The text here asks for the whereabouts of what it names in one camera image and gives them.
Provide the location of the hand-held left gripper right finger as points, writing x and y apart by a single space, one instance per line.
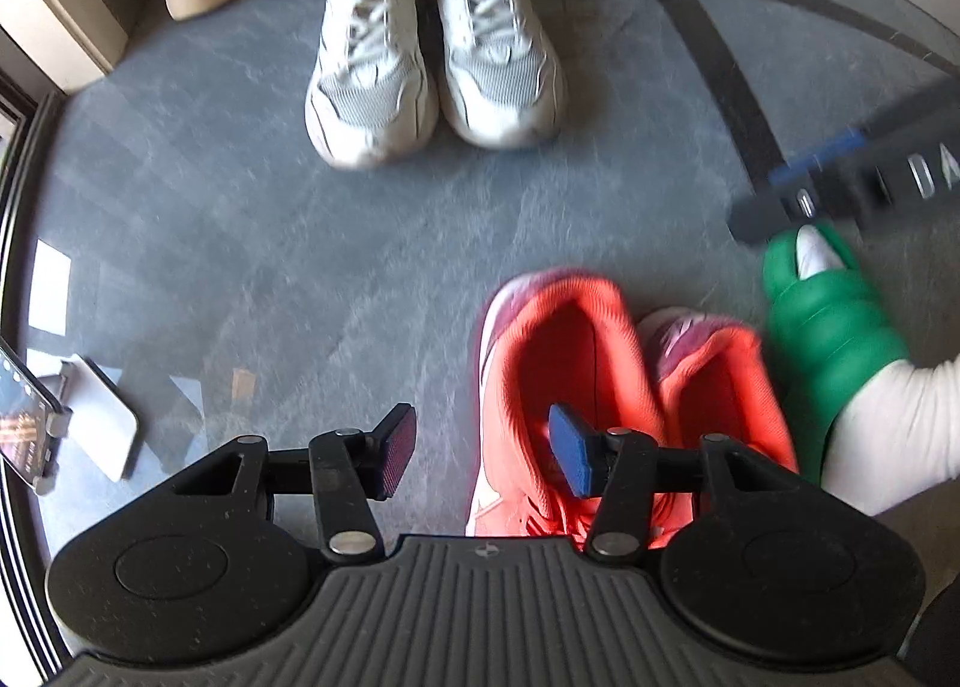
577 451

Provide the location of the white grey laced sneaker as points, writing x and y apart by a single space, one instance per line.
495 57
367 79

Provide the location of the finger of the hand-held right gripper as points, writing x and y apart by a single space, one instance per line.
817 158
780 214

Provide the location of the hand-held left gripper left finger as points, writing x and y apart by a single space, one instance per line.
394 451

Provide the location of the white phone stand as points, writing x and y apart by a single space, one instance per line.
105 424

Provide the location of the orange sneaker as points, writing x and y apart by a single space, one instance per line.
750 387
510 372

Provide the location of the smartphone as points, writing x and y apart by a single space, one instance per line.
22 417

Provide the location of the sliding door frame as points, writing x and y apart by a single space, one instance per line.
19 207

